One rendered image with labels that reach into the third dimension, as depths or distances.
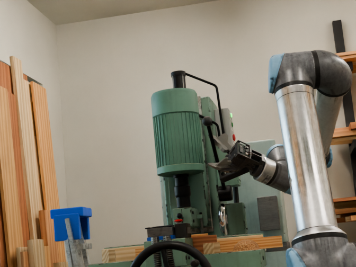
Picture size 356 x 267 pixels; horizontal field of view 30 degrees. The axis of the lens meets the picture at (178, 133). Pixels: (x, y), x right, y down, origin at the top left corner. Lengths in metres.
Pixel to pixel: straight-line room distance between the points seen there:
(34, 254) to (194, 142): 1.44
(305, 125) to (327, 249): 0.36
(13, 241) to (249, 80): 2.09
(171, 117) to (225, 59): 2.49
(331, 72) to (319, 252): 0.55
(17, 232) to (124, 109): 1.58
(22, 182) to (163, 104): 1.71
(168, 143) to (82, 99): 2.68
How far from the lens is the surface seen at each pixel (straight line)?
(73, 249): 3.11
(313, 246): 1.78
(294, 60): 2.00
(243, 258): 2.25
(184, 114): 2.42
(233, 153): 2.34
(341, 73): 2.04
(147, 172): 4.82
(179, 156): 2.39
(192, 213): 2.40
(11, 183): 3.75
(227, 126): 2.73
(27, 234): 3.94
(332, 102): 2.15
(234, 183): 2.60
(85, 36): 5.16
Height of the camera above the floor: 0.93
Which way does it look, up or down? 10 degrees up
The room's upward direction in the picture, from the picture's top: 5 degrees counter-clockwise
